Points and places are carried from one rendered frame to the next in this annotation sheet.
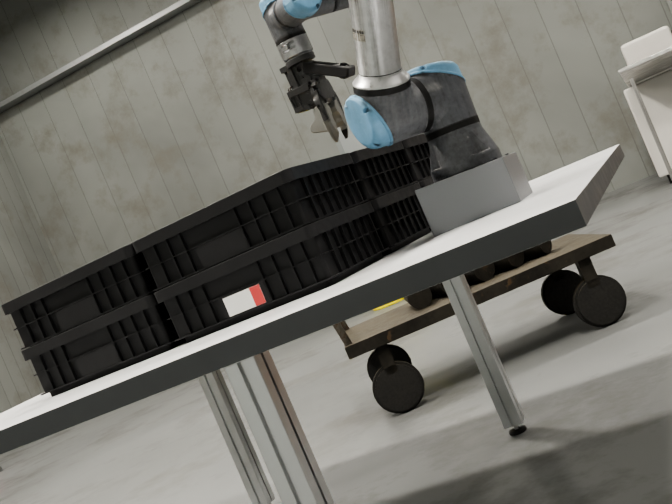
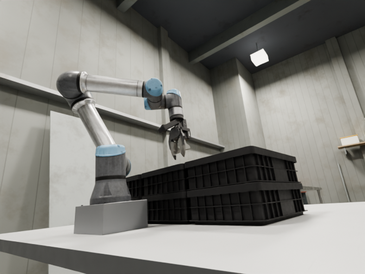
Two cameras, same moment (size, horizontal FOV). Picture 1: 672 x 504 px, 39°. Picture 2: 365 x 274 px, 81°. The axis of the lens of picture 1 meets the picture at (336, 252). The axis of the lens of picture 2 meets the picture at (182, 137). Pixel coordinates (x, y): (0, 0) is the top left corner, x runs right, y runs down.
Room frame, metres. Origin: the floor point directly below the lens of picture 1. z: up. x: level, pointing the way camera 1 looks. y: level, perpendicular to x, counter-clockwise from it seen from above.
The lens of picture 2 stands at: (2.52, -1.05, 0.78)
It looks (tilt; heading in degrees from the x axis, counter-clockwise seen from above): 17 degrees up; 107
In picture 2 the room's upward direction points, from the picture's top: 4 degrees counter-clockwise
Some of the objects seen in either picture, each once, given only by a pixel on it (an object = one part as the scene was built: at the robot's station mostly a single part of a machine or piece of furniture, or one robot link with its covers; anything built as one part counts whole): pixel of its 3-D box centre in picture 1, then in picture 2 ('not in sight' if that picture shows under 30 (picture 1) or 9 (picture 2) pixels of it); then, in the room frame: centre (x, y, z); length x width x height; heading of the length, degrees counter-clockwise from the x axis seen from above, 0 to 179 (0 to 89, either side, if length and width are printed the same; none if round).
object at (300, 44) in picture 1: (295, 49); (175, 114); (2.20, -0.10, 1.21); 0.08 x 0.08 x 0.05
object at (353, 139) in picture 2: not in sight; (350, 141); (5.41, 6.21, 2.15); 0.43 x 0.36 x 0.24; 159
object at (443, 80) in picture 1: (437, 96); (111, 160); (1.99, -0.32, 0.96); 0.13 x 0.12 x 0.14; 114
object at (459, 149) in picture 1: (459, 147); (111, 190); (1.99, -0.32, 0.85); 0.15 x 0.15 x 0.10
